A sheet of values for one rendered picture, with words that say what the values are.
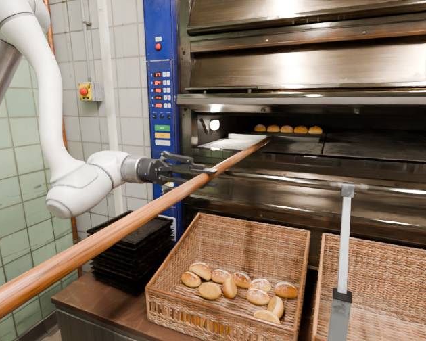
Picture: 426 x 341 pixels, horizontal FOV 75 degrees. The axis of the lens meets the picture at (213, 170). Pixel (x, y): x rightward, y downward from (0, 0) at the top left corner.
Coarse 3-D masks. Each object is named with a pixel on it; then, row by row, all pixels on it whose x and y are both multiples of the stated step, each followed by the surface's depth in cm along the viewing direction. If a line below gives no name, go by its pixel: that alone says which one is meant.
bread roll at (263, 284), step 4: (256, 280) 122; (260, 280) 122; (264, 280) 122; (252, 284) 121; (256, 284) 121; (260, 284) 120; (264, 284) 121; (268, 284) 122; (248, 288) 123; (260, 288) 120; (264, 288) 120; (268, 288) 121
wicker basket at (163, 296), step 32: (192, 224) 135; (224, 224) 137; (256, 224) 131; (192, 256) 140; (224, 256) 137; (256, 256) 131; (288, 256) 125; (160, 288) 113; (192, 288) 125; (160, 320) 105; (224, 320) 93; (256, 320) 88; (288, 320) 107
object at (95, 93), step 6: (78, 84) 150; (84, 84) 149; (90, 84) 147; (96, 84) 150; (90, 90) 148; (96, 90) 150; (84, 96) 151; (90, 96) 149; (96, 96) 151; (102, 96) 155
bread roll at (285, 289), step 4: (280, 284) 120; (284, 284) 119; (288, 284) 119; (276, 288) 120; (280, 288) 119; (284, 288) 118; (288, 288) 118; (292, 288) 118; (276, 292) 120; (280, 292) 118; (284, 292) 118; (288, 292) 117; (292, 292) 117; (296, 292) 118; (284, 296) 118; (288, 296) 117; (292, 296) 117
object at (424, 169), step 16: (256, 160) 128; (272, 160) 125; (288, 160) 123; (304, 160) 120; (320, 160) 117; (336, 160) 115; (352, 160) 112; (368, 160) 110; (384, 160) 110; (400, 160) 110
